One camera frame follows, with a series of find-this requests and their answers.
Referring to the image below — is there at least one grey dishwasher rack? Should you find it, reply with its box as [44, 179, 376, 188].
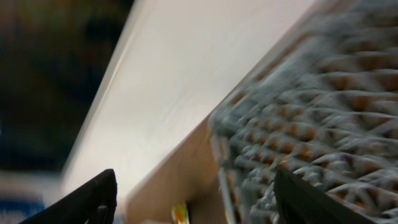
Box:
[210, 1, 397, 223]

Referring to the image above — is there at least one colourful snack wrapper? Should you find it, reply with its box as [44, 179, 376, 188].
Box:
[172, 203, 190, 224]

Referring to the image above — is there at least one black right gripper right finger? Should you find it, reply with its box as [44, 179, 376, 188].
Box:
[274, 167, 374, 224]

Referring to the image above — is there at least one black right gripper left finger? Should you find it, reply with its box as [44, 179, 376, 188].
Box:
[21, 169, 118, 224]

